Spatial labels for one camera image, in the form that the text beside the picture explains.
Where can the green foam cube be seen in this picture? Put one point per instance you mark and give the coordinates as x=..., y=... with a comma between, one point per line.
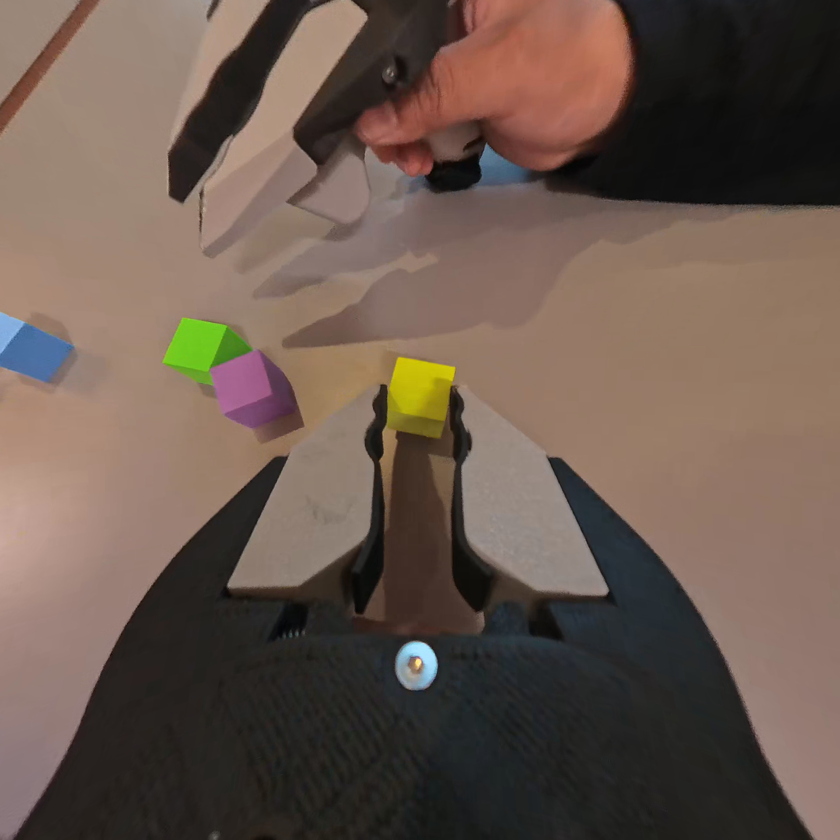
x=193, y=344

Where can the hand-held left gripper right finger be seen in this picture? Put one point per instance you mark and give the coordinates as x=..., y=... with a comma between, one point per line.
x=525, y=518

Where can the purple foam cube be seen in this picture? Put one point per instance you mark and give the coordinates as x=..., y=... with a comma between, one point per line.
x=249, y=387

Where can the person's right hand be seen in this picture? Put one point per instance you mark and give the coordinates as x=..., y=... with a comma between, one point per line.
x=538, y=79

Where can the blue foam cube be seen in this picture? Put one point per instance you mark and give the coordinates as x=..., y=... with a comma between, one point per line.
x=33, y=348

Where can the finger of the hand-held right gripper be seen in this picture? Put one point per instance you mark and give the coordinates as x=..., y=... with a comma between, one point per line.
x=229, y=98
x=262, y=170

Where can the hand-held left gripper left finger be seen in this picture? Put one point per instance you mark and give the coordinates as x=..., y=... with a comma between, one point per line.
x=308, y=518

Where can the yellow foam cube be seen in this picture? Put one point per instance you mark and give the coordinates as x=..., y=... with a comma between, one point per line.
x=417, y=394

